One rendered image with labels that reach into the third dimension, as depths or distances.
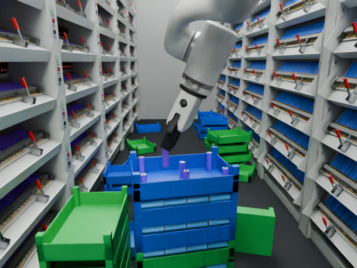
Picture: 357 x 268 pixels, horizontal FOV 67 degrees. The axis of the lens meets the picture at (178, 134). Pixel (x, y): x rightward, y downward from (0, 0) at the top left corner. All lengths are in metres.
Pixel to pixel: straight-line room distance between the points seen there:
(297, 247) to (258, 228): 0.25
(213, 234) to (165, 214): 0.17
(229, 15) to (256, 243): 1.05
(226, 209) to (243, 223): 0.47
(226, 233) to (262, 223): 0.44
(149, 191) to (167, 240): 0.17
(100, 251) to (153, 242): 0.15
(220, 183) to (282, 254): 0.71
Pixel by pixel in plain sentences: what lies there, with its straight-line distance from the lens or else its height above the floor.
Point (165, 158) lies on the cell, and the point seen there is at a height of 0.59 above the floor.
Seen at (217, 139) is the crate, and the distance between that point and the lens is 2.06.
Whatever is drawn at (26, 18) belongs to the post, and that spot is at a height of 1.01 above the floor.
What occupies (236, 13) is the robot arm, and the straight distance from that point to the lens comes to 0.54.
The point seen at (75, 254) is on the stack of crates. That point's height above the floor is 0.34.
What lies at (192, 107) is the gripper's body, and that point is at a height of 0.74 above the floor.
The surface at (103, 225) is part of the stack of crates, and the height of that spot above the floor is 0.32.
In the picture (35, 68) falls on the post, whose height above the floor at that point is 0.82.
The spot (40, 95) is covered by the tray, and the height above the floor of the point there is 0.71.
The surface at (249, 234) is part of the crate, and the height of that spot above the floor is 0.10.
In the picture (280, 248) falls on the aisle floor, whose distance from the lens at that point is 1.46.
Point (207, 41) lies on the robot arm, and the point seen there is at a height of 0.89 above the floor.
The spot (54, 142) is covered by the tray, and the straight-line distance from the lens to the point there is 1.27.
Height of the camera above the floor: 0.85
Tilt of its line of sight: 15 degrees down
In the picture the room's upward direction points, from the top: straight up
